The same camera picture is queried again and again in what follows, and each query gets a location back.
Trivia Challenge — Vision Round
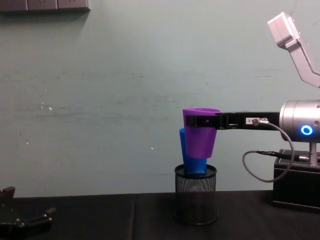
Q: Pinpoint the black mesh pen holder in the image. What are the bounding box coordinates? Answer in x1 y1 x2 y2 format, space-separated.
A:
174 163 219 226

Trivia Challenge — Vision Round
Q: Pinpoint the white wall socket plate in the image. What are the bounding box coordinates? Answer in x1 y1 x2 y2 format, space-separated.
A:
27 0 59 11
57 0 91 11
0 0 29 12

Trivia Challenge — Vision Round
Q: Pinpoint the thin grey gripper cable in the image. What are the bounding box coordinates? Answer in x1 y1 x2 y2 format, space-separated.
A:
241 117 320 183

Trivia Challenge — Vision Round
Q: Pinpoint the black table cloth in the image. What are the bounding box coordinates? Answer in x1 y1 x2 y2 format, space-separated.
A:
0 191 320 240

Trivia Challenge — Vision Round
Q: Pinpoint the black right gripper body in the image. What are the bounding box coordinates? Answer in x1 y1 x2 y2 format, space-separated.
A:
239 111 281 131

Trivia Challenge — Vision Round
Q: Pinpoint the black stitched box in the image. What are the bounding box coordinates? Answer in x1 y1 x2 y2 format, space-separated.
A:
272 149 320 214

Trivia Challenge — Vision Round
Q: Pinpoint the purple plastic cup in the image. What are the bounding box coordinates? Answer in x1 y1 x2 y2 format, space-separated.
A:
182 107 221 159

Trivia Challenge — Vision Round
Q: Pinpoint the blue plastic cup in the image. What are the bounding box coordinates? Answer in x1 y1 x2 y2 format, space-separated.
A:
178 127 208 176

